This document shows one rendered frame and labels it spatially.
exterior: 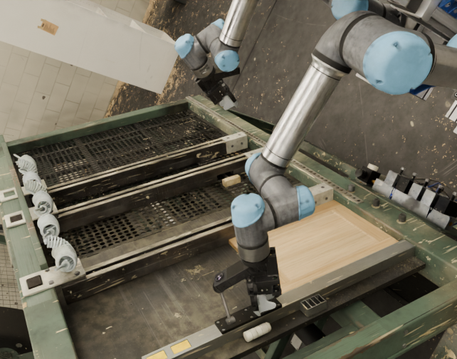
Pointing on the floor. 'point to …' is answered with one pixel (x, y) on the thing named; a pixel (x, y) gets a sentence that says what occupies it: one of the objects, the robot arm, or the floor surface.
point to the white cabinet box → (87, 38)
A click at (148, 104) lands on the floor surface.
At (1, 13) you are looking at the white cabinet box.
